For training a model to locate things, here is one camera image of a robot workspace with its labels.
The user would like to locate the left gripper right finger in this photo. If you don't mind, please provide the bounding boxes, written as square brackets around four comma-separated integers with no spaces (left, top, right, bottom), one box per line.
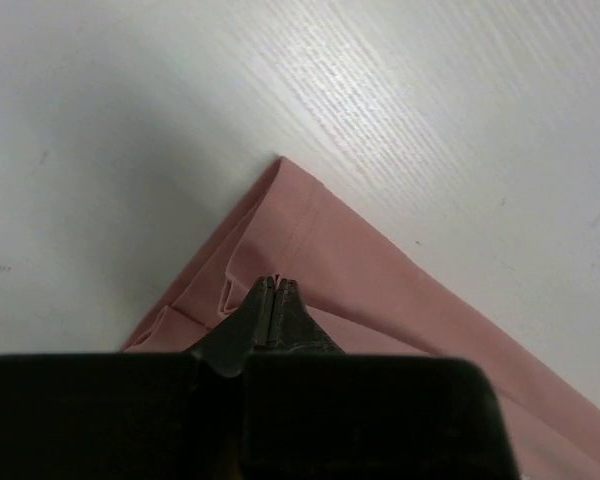
[267,279,344,354]

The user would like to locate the pink t shirt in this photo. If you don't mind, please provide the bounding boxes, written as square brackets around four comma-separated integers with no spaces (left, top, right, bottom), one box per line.
[123,158,600,479]

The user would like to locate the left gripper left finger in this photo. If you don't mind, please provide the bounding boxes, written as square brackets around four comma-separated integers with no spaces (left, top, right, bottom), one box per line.
[189,277,275,378]

